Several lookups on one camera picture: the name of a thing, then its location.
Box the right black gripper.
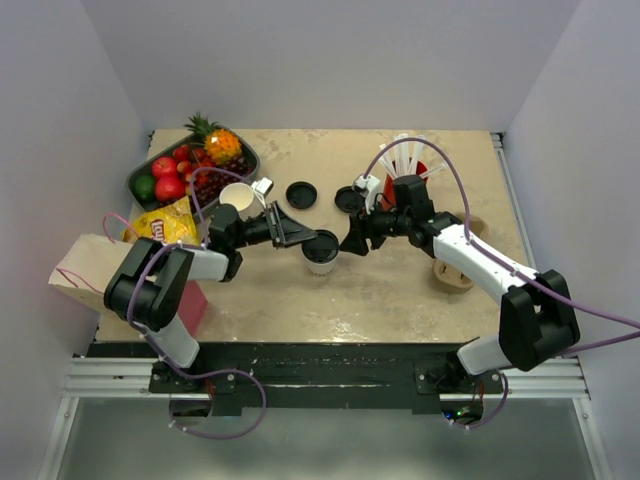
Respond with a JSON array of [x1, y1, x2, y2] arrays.
[[340, 196, 411, 257]]

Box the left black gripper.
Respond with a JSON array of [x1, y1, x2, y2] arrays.
[[231, 201, 317, 250]]

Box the black cup lid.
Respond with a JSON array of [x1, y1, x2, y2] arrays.
[[334, 186, 364, 214], [301, 229, 339, 264], [285, 181, 318, 210]]

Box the white paper cup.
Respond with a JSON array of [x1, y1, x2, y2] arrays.
[[219, 182, 262, 220], [306, 258, 337, 276]]

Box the brown paper bag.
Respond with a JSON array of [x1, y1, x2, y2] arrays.
[[49, 222, 139, 341]]

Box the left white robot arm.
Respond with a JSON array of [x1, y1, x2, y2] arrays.
[[103, 202, 318, 392]]

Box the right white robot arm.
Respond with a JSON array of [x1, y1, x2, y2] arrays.
[[340, 175, 580, 393]]

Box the red straw holder cup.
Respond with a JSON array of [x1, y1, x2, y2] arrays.
[[383, 162, 428, 205]]

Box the white wrapped straws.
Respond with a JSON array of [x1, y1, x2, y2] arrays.
[[380, 141, 448, 180]]

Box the grey fruit tray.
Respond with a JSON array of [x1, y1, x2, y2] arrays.
[[126, 132, 260, 215]]

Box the purple grape bunch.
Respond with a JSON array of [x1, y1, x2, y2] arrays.
[[192, 158, 255, 208]]

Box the yellow chips bag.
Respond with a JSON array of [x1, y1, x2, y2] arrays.
[[122, 196, 200, 245]]

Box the cardboard cup carrier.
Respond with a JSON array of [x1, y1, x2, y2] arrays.
[[432, 214, 489, 293]]

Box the red apple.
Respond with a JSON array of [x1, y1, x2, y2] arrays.
[[151, 156, 178, 180], [154, 176, 185, 203]]

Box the green lime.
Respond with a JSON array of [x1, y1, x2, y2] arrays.
[[133, 175, 156, 204]]

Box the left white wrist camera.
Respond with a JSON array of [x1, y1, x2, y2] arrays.
[[251, 177, 274, 198]]

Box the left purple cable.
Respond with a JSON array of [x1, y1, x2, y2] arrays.
[[124, 167, 269, 440]]

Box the purple cable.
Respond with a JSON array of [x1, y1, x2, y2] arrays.
[[124, 167, 269, 440], [363, 138, 640, 430]]

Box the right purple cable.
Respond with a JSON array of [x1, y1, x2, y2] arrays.
[[363, 138, 640, 430]]

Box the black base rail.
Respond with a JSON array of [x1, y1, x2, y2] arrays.
[[88, 342, 505, 416]]

